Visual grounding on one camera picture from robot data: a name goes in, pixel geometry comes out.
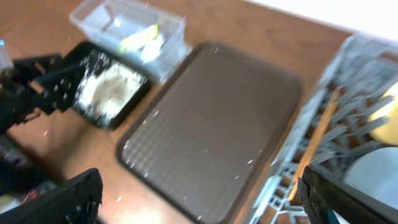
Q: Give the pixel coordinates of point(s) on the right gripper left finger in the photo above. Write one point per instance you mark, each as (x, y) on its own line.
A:
(75, 201)

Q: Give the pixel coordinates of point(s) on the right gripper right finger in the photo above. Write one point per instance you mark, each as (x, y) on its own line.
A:
(323, 197)

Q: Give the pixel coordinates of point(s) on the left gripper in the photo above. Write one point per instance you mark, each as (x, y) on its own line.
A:
(56, 90)

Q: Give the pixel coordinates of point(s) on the blue bowl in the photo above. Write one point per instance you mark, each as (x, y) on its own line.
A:
(375, 174)

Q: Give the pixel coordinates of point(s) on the wooden chopstick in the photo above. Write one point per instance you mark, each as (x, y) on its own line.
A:
(315, 141)

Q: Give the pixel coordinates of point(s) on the yellow plate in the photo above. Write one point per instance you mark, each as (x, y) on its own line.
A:
(387, 132)

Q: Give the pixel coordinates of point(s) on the green snack wrapper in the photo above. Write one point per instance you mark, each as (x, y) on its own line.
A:
(140, 39)

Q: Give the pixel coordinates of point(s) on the white tissue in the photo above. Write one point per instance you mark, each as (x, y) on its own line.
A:
(152, 50)

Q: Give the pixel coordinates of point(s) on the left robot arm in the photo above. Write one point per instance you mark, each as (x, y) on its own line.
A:
(24, 173)

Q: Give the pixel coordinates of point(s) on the black waste tray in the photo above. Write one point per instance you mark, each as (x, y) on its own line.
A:
(76, 55)

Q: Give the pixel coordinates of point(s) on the grey dishwasher rack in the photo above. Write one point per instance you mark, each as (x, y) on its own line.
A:
(363, 69)

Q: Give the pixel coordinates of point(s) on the pile of rice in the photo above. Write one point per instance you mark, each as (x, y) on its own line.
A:
(106, 88)

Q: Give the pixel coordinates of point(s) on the clear plastic bin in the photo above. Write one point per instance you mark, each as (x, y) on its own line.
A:
(108, 22)

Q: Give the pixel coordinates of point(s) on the brown serving tray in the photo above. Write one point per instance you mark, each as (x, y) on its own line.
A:
(204, 139)

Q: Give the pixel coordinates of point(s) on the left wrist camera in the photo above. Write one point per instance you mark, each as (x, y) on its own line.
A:
(5, 58)

